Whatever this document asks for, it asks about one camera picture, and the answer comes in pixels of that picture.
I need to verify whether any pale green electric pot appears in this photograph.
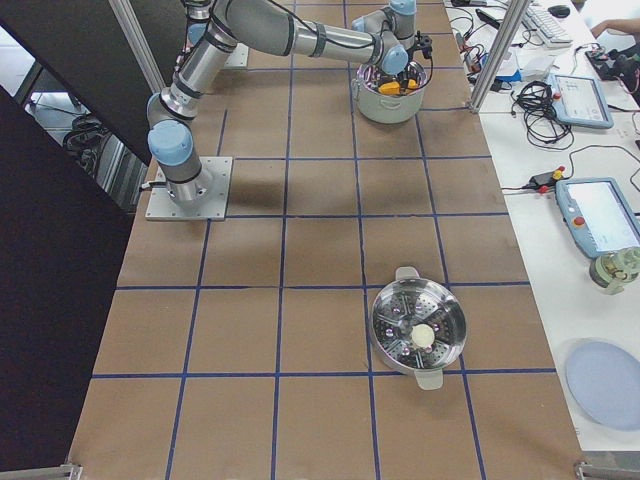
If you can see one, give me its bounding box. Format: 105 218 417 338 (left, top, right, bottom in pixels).
352 61 431 124

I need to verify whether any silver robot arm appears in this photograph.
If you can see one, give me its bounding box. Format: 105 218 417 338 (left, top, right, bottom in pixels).
147 0 419 207

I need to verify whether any glass jar with lid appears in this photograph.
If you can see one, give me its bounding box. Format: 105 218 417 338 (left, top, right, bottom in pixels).
589 247 639 295

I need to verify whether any teach pendant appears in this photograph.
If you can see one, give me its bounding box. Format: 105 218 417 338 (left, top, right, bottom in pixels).
555 177 639 259
547 73 614 129

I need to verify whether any aluminium frame post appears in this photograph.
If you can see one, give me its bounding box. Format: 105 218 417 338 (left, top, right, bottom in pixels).
469 0 529 113

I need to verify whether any black cable bundle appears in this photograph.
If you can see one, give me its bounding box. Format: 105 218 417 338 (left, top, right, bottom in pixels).
512 82 574 150

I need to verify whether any white steamed bun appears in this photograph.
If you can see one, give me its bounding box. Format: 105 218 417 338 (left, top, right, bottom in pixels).
411 324 435 349

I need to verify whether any blue cardboard box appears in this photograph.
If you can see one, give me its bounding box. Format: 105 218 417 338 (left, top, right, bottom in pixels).
495 53 521 82

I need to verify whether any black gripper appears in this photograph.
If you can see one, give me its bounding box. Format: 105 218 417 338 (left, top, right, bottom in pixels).
397 47 417 90

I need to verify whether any near teach pendant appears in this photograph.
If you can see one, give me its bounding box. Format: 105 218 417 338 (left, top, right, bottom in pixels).
555 177 639 259

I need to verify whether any yellow corn cob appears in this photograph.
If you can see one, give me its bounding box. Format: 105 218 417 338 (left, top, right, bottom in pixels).
377 80 420 96

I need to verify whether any black power adapter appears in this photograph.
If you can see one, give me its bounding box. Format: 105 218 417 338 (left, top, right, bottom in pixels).
522 172 557 192

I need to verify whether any far teach pendant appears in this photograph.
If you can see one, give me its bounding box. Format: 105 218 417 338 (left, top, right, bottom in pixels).
547 73 614 129

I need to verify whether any white keyboard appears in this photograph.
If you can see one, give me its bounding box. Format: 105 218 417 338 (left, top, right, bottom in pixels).
522 5 573 48

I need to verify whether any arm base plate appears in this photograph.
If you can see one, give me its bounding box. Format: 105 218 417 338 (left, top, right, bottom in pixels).
145 156 233 221
223 43 250 70

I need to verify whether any steel steamer pot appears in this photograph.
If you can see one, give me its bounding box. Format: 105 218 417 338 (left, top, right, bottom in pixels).
368 266 467 391

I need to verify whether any blue round plate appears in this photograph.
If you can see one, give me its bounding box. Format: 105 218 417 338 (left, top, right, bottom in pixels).
565 341 639 431

